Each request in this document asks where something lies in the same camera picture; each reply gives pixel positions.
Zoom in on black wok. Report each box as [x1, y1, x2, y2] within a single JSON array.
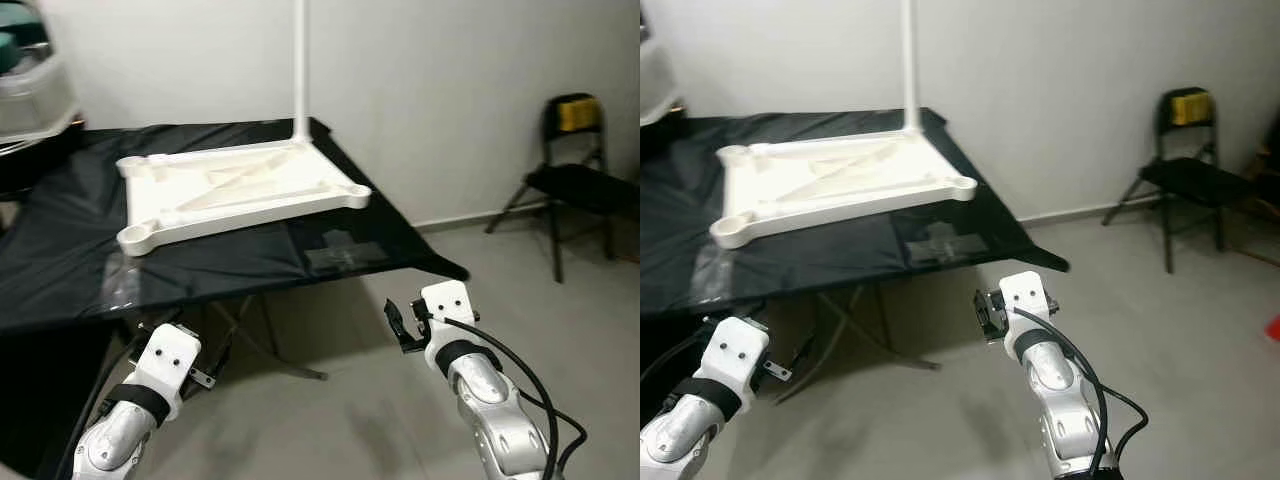
[[0, 125, 86, 196]]

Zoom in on white plastic table leg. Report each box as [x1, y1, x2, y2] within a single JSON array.
[[290, 0, 319, 143], [900, 0, 926, 136]]

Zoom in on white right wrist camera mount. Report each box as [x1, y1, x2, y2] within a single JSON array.
[[420, 280, 476, 371], [998, 270, 1058, 363]]

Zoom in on green pot lid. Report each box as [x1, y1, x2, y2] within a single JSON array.
[[0, 5, 46, 71]]

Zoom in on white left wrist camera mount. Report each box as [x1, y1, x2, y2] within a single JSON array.
[[125, 323, 203, 421], [700, 317, 773, 416]]

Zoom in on black tablecloth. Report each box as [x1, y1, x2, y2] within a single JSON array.
[[0, 118, 471, 479], [640, 108, 1071, 426]]

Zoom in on white plastic table top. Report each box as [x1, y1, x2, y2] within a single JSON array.
[[115, 135, 373, 258], [710, 130, 979, 251]]

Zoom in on yellow rectangular pad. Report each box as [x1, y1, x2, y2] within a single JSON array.
[[1172, 90, 1213, 126], [557, 97, 601, 133]]

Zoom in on clear plastic container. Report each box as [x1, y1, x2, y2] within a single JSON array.
[[640, 40, 686, 126], [0, 40, 81, 141]]

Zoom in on black folding chair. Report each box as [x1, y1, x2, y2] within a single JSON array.
[[485, 93, 641, 284], [1100, 88, 1263, 273]]

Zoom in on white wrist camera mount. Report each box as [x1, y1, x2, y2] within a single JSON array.
[[998, 270, 1058, 363], [420, 280, 476, 371], [700, 317, 773, 416], [125, 323, 203, 421]]

